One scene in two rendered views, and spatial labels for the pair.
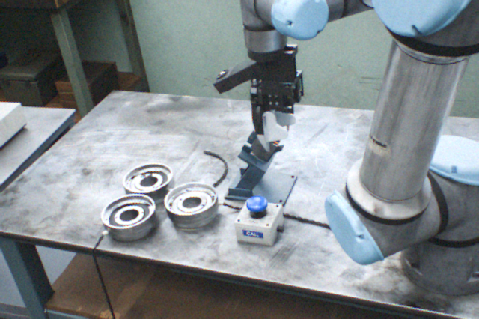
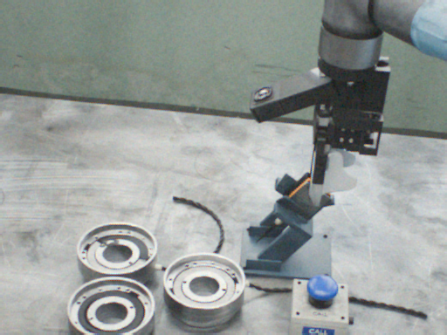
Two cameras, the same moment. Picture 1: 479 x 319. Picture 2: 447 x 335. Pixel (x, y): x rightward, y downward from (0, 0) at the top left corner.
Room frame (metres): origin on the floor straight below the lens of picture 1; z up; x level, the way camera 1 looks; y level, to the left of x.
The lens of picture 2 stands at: (0.24, 0.39, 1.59)
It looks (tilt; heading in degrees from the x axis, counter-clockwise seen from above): 36 degrees down; 333
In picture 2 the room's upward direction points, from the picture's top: 7 degrees clockwise
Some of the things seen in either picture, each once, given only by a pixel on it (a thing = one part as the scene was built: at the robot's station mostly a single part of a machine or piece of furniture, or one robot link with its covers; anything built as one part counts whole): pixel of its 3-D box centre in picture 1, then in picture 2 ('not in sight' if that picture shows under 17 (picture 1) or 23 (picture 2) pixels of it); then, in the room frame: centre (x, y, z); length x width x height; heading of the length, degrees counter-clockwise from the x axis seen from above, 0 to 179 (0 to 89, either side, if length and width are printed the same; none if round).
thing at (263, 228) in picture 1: (262, 222); (322, 312); (0.91, -0.02, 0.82); 0.08 x 0.07 x 0.05; 64
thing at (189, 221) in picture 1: (192, 205); (203, 290); (0.99, 0.11, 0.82); 0.10 x 0.10 x 0.04
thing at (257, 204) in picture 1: (257, 211); (320, 297); (0.91, -0.02, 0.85); 0.04 x 0.04 x 0.05
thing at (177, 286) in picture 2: (192, 206); (203, 290); (0.99, 0.11, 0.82); 0.08 x 0.08 x 0.02
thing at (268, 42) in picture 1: (266, 34); (350, 42); (1.03, -0.07, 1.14); 0.08 x 0.08 x 0.05
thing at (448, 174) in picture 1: (450, 184); not in sight; (0.76, -0.31, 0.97); 0.13 x 0.12 x 0.14; 111
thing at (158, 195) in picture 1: (150, 184); (117, 258); (1.09, 0.20, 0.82); 0.10 x 0.10 x 0.04
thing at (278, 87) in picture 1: (274, 77); (347, 102); (1.03, -0.08, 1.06); 0.09 x 0.08 x 0.12; 66
